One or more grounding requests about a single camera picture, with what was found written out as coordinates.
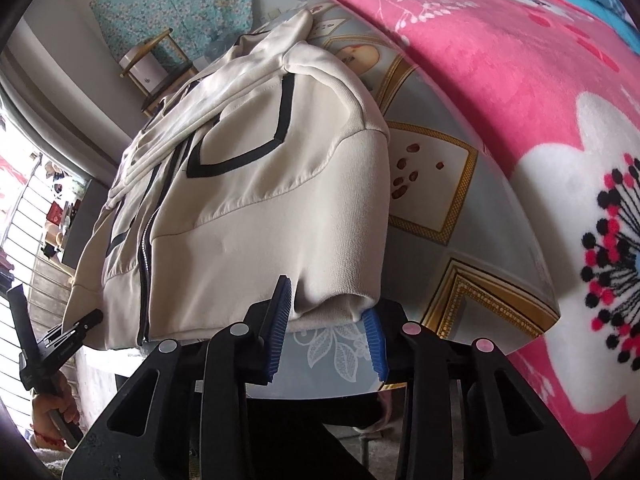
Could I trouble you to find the fruit print tablecloth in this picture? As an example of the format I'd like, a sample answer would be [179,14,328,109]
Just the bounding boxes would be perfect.
[272,2,561,396]

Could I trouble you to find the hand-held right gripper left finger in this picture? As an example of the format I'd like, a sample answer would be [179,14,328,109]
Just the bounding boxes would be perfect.
[62,274,293,480]

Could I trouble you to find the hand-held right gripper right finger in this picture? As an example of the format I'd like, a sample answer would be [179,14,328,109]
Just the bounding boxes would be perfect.
[361,300,583,480]

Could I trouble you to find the white cylinder box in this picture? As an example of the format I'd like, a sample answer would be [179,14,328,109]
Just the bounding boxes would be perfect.
[119,42,166,96]

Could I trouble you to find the metal window railing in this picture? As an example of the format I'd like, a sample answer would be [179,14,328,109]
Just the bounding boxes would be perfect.
[0,152,76,411]

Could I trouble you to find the teal floral wall cloth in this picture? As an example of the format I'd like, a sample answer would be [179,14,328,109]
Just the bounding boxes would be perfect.
[90,0,256,68]

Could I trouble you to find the wooden chair dark seat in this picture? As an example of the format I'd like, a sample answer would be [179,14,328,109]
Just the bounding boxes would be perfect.
[119,28,198,116]

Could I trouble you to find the cream zip jacket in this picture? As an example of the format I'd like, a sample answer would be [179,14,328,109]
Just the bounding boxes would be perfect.
[62,10,391,351]

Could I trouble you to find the pink floral blanket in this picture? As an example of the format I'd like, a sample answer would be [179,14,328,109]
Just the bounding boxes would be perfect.
[315,0,640,480]

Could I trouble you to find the person's left hand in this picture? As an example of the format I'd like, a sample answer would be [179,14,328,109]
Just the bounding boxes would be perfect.
[30,372,82,451]

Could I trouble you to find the grey panel under window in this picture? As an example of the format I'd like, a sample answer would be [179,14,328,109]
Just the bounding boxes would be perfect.
[60,175,108,271]

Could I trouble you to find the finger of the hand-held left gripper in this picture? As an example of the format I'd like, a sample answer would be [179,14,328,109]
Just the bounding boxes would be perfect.
[60,309,104,349]

